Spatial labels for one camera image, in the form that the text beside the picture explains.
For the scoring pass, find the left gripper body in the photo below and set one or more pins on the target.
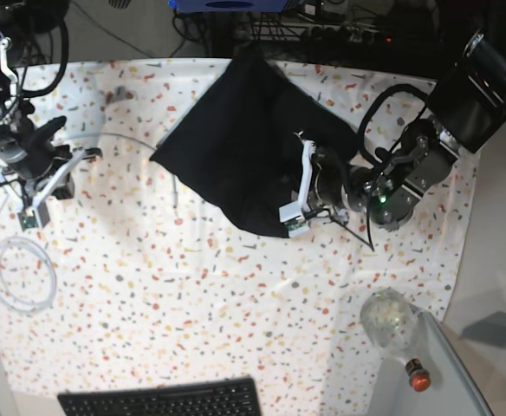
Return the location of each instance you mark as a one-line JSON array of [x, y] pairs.
[[336, 185]]

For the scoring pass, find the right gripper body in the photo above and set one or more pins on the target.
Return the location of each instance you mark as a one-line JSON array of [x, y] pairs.
[[33, 158]]

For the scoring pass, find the black t-shirt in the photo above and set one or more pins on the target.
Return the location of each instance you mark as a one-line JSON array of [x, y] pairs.
[[238, 148]]

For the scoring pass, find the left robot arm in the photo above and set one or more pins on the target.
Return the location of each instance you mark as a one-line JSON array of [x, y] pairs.
[[462, 112]]

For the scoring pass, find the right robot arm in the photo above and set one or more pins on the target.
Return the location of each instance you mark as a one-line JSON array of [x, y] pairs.
[[20, 22]]

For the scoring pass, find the terrazzo patterned tablecloth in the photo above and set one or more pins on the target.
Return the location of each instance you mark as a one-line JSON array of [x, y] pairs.
[[137, 282]]

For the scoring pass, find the clear plastic bottle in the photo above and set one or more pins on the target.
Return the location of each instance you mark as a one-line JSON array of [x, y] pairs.
[[392, 326]]

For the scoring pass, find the black power strip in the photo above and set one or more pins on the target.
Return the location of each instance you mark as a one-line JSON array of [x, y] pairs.
[[350, 35]]

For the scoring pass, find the black computer keyboard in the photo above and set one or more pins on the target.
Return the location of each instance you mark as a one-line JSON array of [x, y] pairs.
[[225, 397]]

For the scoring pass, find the frosted glass panel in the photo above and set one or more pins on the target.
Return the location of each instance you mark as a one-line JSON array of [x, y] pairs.
[[452, 390]]

